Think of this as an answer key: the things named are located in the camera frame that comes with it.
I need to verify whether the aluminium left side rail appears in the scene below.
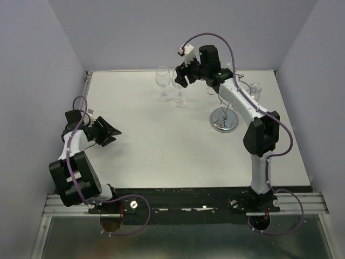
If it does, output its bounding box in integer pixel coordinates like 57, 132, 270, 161
59, 70, 94, 184

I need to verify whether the clear wine glass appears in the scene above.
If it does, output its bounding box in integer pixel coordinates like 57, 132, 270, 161
155, 66, 171, 101

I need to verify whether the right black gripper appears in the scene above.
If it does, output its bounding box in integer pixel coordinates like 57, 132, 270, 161
174, 54, 208, 88

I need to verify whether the aluminium front rail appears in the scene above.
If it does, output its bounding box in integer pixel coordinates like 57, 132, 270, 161
43, 193, 329, 217

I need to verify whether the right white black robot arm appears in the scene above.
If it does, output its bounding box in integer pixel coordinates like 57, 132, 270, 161
175, 43, 280, 212

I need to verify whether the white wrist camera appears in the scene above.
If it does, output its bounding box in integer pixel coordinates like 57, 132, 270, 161
87, 109, 95, 118
178, 43, 196, 67

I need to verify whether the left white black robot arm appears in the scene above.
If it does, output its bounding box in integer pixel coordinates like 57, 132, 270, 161
49, 110, 122, 213

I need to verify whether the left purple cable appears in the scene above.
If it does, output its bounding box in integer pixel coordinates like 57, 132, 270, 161
66, 96, 151, 238

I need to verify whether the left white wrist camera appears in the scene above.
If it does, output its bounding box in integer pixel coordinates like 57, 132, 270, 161
87, 109, 95, 118

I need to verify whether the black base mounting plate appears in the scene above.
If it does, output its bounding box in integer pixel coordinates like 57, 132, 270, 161
89, 187, 280, 226

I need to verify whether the chrome wine glass rack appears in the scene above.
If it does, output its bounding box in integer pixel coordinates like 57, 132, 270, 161
206, 74, 247, 133

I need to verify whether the aluminium rail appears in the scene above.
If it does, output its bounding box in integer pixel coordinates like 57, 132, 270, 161
59, 70, 94, 184
43, 193, 329, 217

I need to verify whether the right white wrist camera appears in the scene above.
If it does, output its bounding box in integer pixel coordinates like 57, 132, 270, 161
178, 43, 196, 67

